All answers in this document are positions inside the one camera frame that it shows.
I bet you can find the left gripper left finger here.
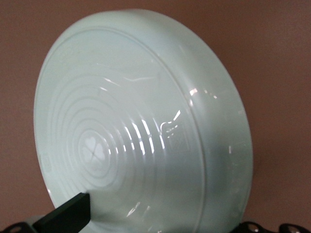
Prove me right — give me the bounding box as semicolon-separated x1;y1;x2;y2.
0;193;91;233

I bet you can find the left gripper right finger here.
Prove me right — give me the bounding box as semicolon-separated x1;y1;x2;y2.
233;220;311;233

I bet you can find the pale green round plate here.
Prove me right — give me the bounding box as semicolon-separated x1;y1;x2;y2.
33;8;254;233

